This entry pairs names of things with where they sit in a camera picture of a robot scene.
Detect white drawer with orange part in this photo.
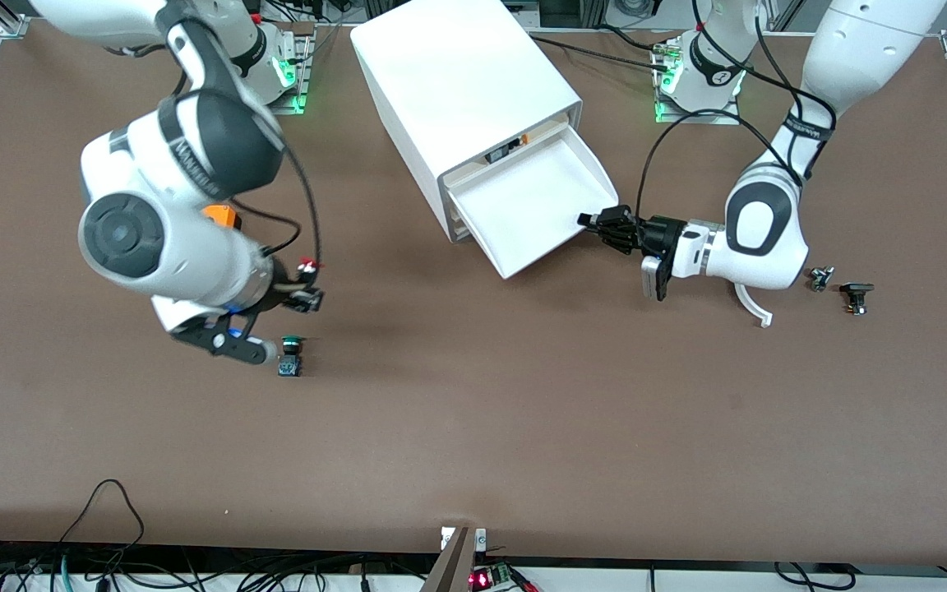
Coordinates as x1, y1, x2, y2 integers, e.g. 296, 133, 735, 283
441, 119, 577, 186

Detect white drawer cabinet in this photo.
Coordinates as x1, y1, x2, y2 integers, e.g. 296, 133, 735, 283
349, 0, 585, 244

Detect green push button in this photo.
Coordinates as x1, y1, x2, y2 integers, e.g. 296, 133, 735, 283
278, 334, 305, 378

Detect white half-ring clamp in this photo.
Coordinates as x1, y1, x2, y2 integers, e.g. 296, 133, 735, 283
732, 280, 773, 329

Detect white lowest drawer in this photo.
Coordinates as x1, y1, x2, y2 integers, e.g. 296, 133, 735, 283
449, 201, 478, 243

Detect brown wooden post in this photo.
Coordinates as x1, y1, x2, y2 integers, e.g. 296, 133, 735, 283
423, 526, 476, 592

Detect black and orange component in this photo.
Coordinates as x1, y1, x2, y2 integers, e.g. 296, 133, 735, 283
484, 134, 530, 164

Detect black cable on table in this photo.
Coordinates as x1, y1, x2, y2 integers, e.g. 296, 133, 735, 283
523, 33, 676, 71

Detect orange button enclosure box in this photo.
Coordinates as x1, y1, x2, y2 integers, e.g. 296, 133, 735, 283
202, 203, 243, 231

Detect circuit board with red light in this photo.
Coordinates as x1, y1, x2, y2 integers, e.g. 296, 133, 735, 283
469, 563, 515, 591

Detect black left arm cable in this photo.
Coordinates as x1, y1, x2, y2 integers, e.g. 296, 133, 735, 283
636, 0, 838, 216

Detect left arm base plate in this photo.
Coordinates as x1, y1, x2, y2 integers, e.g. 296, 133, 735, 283
654, 35, 742, 126

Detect black looped cable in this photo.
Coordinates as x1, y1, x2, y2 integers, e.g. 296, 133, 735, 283
58, 479, 146, 568

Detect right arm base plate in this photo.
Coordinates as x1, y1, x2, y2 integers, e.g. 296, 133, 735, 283
264, 21, 316, 113

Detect black switch component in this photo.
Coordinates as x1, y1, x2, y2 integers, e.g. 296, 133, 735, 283
839, 282, 875, 317

